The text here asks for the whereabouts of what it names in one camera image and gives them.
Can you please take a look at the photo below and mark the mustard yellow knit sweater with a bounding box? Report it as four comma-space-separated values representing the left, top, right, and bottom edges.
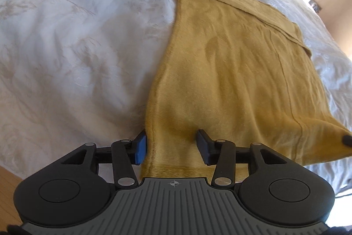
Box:
141, 0, 351, 178

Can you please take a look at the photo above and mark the white floral bedspread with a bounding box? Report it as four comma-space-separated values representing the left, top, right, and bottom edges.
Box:
0, 0, 352, 197

